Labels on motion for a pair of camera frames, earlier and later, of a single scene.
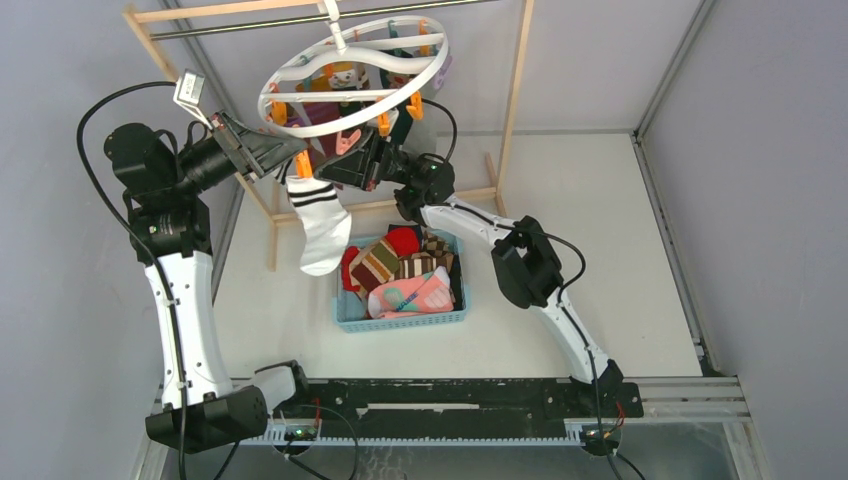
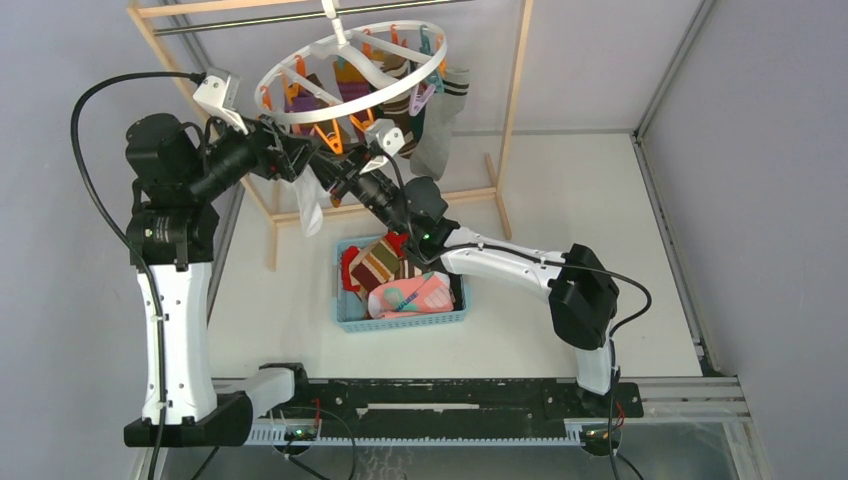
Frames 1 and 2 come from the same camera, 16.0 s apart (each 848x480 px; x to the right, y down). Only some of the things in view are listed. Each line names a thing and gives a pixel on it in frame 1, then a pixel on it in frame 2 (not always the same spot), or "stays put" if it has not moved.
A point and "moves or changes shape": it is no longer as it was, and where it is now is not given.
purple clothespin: [443, 70] to [417, 102]
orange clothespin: [303, 165] moves or changes shape
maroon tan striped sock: [378, 266] stays put
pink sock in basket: [430, 293] stays put
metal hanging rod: [309, 22] stays put
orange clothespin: [416, 108] to [366, 123]
